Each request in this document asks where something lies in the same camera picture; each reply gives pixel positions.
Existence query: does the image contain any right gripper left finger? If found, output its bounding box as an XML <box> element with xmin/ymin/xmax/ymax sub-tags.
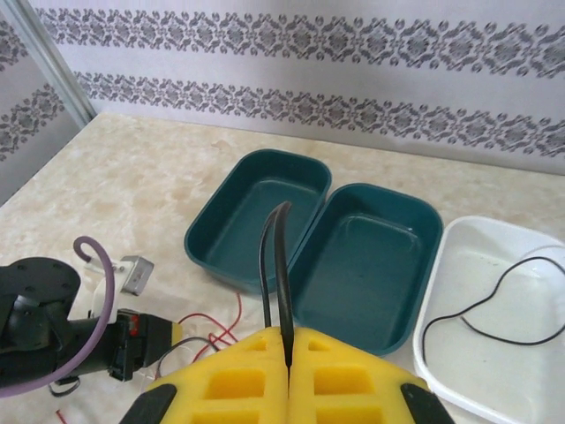
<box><xmin>118</xmin><ymin>326</ymin><xmax>290</xmax><ymax>424</ymax></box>

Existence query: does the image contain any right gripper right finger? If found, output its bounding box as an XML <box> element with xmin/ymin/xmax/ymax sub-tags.
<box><xmin>286</xmin><ymin>326</ymin><xmax>456</xmax><ymax>424</ymax></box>

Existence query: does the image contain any black wire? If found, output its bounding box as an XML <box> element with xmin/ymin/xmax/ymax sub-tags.
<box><xmin>259</xmin><ymin>201</ymin><xmax>296</xmax><ymax>373</ymax></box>
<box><xmin>420</xmin><ymin>254</ymin><xmax>565</xmax><ymax>373</ymax></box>
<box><xmin>156</xmin><ymin>336</ymin><xmax>218</xmax><ymax>370</ymax></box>

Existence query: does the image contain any teal plastic bin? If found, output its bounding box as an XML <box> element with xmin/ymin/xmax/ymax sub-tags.
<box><xmin>184</xmin><ymin>148</ymin><xmax>334</xmax><ymax>295</ymax></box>
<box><xmin>289</xmin><ymin>182</ymin><xmax>444</xmax><ymax>358</ymax></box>

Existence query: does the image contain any white plastic bin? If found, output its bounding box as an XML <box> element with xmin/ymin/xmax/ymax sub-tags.
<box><xmin>412</xmin><ymin>215</ymin><xmax>565</xmax><ymax>424</ymax></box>

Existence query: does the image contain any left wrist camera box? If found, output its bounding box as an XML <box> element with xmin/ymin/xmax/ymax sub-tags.
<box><xmin>85</xmin><ymin>254</ymin><xmax>155</xmax><ymax>320</ymax></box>

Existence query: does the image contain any aluminium frame post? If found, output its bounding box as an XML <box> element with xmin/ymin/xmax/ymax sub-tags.
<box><xmin>0</xmin><ymin>0</ymin><xmax>96</xmax><ymax>130</ymax></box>

